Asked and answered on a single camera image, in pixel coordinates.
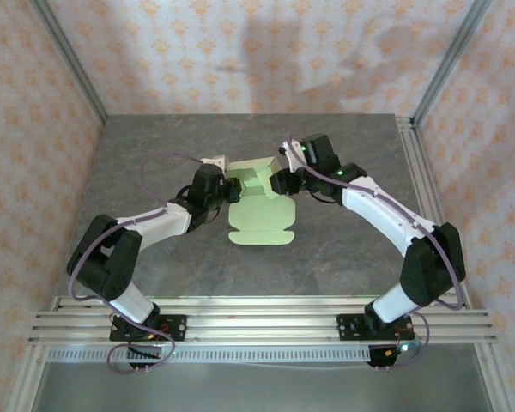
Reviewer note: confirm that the light green paper box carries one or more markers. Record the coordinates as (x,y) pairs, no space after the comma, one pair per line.
(262,214)

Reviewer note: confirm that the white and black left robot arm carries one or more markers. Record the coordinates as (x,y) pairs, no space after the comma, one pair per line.
(129,302)

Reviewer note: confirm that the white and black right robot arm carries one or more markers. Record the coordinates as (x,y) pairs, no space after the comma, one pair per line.
(382,210)

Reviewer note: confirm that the grey metal sheet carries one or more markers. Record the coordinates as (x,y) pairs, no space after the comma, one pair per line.
(262,386)

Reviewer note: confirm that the aluminium side rail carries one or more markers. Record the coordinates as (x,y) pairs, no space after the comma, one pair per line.
(420,180)

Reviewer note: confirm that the narrow aluminium table edge rail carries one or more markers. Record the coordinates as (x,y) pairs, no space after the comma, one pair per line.
(262,302)

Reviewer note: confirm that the wide aluminium mounting rail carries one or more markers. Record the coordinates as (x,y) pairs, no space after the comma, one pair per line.
(262,326)

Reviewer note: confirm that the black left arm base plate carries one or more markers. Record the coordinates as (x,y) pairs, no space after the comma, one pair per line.
(178,328)

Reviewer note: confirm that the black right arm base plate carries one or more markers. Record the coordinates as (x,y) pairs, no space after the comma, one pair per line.
(347,328)

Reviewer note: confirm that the aluminium frame post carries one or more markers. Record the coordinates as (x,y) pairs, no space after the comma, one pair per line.
(450,56)
(68,56)

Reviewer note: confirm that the aluminium frame leg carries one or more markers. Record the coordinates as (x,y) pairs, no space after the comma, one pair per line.
(26,382)
(495,382)

